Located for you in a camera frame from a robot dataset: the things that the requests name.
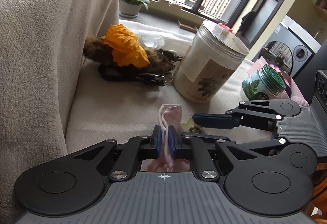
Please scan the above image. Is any pink floral cloth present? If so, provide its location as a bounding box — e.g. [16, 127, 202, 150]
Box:
[146, 104, 190, 173]

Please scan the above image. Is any orange fabric flower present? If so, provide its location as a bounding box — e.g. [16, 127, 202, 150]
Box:
[103, 24, 150, 68]

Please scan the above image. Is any lilac fluffy headband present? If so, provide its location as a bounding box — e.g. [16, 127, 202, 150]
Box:
[290, 96, 309, 108]

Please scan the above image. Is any green lidded glass jar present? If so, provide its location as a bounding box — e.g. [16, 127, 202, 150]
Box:
[242, 65, 286, 101]

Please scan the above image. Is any pink cardboard box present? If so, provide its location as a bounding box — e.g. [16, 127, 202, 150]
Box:
[242, 58, 304, 100]

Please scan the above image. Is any grey washing machine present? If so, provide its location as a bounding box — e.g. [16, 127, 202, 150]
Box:
[257, 16, 321, 77]

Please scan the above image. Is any white floral canister jar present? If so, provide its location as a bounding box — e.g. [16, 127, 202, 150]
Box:
[174, 20, 249, 104]

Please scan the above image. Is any dark framed door panel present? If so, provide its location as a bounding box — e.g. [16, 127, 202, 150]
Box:
[236, 0, 284, 50]

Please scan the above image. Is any red plastic bag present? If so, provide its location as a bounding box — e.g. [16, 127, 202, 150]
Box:
[218, 23, 233, 33]

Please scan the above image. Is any clear plastic wrapper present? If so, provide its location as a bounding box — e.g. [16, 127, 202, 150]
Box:
[137, 33, 165, 49]

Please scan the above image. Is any small wooden tray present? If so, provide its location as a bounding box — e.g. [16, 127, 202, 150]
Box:
[177, 20, 198, 33]

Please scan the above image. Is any brown furry plush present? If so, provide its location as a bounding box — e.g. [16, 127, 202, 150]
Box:
[83, 35, 181, 75]

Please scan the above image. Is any beige sofa blanket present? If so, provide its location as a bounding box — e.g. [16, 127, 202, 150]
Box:
[1, 0, 119, 223]

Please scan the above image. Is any wooden wall shelf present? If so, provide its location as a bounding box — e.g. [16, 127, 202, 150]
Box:
[313, 0, 327, 22]

